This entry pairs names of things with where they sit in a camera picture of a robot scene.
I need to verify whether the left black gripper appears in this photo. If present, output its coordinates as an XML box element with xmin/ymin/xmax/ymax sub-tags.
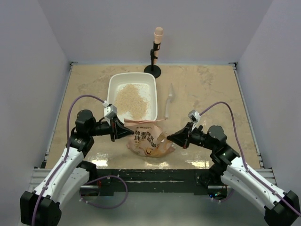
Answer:
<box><xmin>88</xmin><ymin>114</ymin><xmax>134</xmax><ymax>142</ymax></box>

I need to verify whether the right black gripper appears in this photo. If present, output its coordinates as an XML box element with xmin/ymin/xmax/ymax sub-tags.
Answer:
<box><xmin>167</xmin><ymin>121</ymin><xmax>216</xmax><ymax>151</ymax></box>

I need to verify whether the pink cat litter bag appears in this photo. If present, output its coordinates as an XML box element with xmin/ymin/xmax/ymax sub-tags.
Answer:
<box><xmin>124</xmin><ymin>119</ymin><xmax>175</xmax><ymax>158</ymax></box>

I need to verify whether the clear plastic scoop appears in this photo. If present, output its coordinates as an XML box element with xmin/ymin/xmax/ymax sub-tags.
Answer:
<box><xmin>164</xmin><ymin>83</ymin><xmax>175</xmax><ymax>119</ymax></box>

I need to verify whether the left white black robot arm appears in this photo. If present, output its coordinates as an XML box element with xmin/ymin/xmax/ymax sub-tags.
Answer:
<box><xmin>20</xmin><ymin>106</ymin><xmax>134</xmax><ymax>226</ymax></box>

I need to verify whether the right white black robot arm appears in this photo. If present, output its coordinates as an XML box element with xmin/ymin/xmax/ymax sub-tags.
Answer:
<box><xmin>167</xmin><ymin>122</ymin><xmax>301</xmax><ymax>226</ymax></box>

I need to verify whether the white plastic litter box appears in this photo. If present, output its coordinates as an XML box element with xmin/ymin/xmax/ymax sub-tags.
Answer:
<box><xmin>107</xmin><ymin>73</ymin><xmax>158</xmax><ymax>122</ymax></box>

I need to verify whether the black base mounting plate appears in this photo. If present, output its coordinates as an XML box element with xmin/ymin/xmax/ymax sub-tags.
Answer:
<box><xmin>84</xmin><ymin>169</ymin><xmax>230</xmax><ymax>200</ymax></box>

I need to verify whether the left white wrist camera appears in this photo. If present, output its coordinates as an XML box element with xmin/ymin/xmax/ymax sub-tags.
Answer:
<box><xmin>103</xmin><ymin>100</ymin><xmax>117</xmax><ymax>122</ymax></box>

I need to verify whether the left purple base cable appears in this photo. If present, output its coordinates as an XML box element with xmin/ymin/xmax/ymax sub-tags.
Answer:
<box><xmin>79</xmin><ymin>175</ymin><xmax>128</xmax><ymax>209</ymax></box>

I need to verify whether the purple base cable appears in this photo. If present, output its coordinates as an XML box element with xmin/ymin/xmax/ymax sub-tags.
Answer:
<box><xmin>210</xmin><ymin>188</ymin><xmax>236</xmax><ymax>203</ymax></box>
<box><xmin>79</xmin><ymin>175</ymin><xmax>128</xmax><ymax>209</ymax></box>

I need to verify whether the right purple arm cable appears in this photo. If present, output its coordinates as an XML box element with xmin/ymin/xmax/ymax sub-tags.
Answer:
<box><xmin>198</xmin><ymin>101</ymin><xmax>301</xmax><ymax>217</ymax></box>

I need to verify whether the black stand with beige handle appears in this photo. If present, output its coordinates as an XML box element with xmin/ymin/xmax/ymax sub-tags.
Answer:
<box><xmin>144</xmin><ymin>27</ymin><xmax>163</xmax><ymax>79</ymax></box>

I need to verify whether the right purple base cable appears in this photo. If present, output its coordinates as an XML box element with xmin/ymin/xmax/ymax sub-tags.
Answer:
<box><xmin>210</xmin><ymin>188</ymin><xmax>236</xmax><ymax>203</ymax></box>

